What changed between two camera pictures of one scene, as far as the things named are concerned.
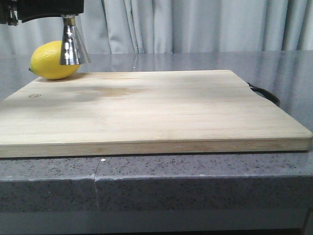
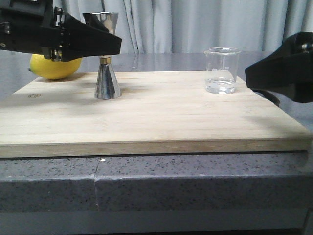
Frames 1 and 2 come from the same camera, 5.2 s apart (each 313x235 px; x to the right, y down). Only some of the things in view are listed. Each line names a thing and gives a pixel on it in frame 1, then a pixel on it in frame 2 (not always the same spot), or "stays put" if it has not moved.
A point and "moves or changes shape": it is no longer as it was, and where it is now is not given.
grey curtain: [164, 26] stays put
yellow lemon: [45, 62] stays put
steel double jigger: [74, 52] moves or changes shape
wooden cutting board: [100, 113] stays put
